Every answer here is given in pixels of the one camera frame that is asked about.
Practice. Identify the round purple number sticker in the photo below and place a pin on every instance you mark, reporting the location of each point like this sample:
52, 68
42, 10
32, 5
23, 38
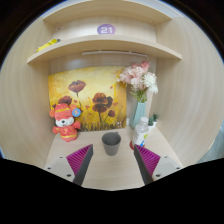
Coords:
106, 29

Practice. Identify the clear plastic water bottle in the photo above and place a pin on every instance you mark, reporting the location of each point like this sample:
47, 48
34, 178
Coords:
140, 133

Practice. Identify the yellow object on shelf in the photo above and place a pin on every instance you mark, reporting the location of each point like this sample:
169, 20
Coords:
48, 45

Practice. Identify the pink and white flower bouquet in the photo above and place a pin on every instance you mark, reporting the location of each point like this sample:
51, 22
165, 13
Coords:
138, 78

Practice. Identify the red plush toy figure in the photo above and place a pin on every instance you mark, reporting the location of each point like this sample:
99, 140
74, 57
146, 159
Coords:
66, 125

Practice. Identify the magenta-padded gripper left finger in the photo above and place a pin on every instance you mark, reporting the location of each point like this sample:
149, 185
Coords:
78, 160

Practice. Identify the yellow poppy flower painting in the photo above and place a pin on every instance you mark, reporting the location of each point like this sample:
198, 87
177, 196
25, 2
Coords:
90, 86

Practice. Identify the white light bar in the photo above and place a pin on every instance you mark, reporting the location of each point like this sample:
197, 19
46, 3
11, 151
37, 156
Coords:
113, 53

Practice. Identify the grey mug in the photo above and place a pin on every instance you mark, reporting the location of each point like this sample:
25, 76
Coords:
111, 145

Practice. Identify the light wooden shelf board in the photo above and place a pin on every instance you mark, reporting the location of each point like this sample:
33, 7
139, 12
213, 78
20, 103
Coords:
106, 11
103, 43

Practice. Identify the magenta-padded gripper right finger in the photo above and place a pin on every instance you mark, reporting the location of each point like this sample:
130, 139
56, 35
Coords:
148, 160

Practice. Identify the pale green vase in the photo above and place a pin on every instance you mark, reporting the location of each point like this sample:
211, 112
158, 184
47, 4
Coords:
138, 115

